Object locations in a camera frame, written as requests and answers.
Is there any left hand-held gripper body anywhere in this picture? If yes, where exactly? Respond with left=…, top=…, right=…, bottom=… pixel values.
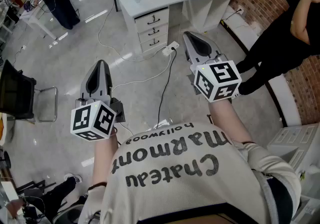
left=70, top=92, right=118, bottom=142

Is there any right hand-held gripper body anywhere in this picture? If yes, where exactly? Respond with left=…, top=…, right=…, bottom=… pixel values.
left=187, top=51, right=242, bottom=104

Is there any person's right forearm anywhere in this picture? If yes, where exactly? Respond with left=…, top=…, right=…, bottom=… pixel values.
left=207, top=97, right=252, bottom=144

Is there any person's left forearm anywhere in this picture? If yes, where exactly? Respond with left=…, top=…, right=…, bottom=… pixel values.
left=91, top=127, right=120, bottom=189

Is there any white power strip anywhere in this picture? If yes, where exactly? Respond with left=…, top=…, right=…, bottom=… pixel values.
left=161, top=40, right=180, bottom=56

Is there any white plinth black edge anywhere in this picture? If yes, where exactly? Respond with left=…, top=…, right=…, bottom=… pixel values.
left=219, top=5, right=303, bottom=129

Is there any black chair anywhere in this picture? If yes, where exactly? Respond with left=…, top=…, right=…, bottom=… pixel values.
left=0, top=59, right=59, bottom=124

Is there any white work table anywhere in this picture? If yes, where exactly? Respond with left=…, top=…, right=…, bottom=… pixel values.
left=18, top=0, right=60, bottom=41

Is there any black round stool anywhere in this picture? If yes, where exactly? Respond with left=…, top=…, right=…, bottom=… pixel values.
left=0, top=150, right=12, bottom=170

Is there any person's printed white shirt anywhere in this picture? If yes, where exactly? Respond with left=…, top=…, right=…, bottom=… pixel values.
left=77, top=121, right=302, bottom=224

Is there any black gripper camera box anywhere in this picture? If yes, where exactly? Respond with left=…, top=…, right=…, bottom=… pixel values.
left=109, top=96, right=126, bottom=123

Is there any thin black wall cable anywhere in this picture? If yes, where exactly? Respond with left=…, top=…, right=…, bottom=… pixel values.
left=221, top=9, right=241, bottom=21

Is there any long white cable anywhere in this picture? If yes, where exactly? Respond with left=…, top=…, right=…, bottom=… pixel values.
left=97, top=0, right=166, bottom=63

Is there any short white cable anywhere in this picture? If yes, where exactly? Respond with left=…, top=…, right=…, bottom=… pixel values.
left=109, top=52, right=173, bottom=94

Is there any black floor cable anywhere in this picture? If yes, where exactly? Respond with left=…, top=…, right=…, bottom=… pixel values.
left=156, top=47, right=178, bottom=129

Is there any black metal frame stand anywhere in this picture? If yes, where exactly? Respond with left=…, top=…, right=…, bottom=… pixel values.
left=14, top=179, right=57, bottom=195

